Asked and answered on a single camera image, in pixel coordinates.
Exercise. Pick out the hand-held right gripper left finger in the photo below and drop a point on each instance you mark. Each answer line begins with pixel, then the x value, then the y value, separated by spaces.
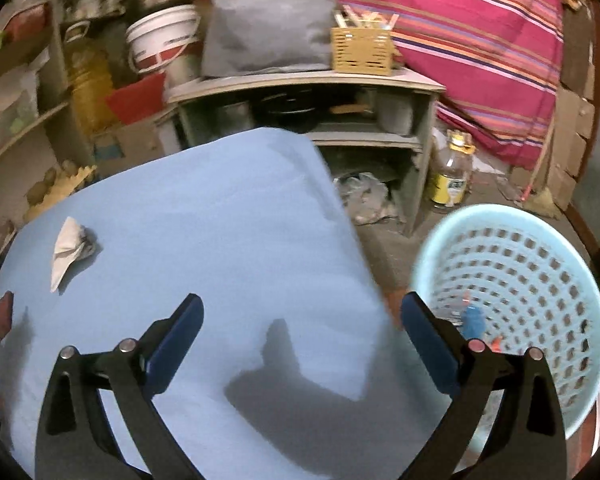
pixel 177 340

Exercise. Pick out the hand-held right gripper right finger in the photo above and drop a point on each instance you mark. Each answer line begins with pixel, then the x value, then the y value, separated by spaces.
pixel 425 340

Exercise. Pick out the blue plastic bag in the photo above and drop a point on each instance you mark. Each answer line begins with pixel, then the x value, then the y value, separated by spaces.
pixel 472 322

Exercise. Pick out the red snack wrapper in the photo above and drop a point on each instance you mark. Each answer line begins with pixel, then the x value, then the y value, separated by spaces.
pixel 496 345

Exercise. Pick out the light blue plastic basket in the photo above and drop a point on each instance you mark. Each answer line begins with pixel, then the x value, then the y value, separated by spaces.
pixel 530 260

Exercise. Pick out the crumpled white brown paper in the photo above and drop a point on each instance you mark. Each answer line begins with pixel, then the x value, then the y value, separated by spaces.
pixel 64 250

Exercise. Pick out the crumpled clear plastic bag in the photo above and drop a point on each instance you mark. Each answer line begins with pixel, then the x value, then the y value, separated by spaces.
pixel 370 197

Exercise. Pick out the maroon scouring pad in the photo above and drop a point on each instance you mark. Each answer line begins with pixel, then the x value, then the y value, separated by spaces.
pixel 3 317

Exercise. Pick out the broom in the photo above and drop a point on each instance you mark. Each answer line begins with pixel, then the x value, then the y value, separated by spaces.
pixel 542 200

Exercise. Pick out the yellow egg carton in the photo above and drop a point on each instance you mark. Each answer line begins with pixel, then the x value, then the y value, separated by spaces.
pixel 72 185

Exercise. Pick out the cardboard box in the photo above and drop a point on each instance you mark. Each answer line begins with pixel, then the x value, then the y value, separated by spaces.
pixel 129 145

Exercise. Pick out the large potato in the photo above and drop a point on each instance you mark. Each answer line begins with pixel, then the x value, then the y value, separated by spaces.
pixel 42 187

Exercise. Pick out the small potato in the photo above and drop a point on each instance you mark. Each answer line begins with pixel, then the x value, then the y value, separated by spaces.
pixel 68 167

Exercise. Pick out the grey pot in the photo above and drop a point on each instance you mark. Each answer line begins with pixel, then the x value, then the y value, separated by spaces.
pixel 234 117

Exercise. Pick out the black pan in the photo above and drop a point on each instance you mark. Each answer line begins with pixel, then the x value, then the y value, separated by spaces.
pixel 292 105

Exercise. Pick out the yellow oil bottle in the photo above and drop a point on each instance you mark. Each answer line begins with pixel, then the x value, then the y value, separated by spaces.
pixel 87 85

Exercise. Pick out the wooden shelf unit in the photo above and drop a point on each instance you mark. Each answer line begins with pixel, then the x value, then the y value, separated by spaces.
pixel 305 80

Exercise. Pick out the wooden slotted box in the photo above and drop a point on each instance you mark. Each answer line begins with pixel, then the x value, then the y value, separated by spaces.
pixel 360 52

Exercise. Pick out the white plastic bucket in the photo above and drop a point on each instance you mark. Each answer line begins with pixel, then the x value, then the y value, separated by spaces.
pixel 159 35

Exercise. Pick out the curved wooden shelf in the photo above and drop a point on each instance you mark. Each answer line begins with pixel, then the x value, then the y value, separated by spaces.
pixel 49 60

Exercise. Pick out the pink striped cloth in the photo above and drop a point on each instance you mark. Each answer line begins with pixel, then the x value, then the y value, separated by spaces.
pixel 470 35

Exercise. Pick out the grey fabric bag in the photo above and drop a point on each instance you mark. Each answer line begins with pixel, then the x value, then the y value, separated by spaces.
pixel 265 25

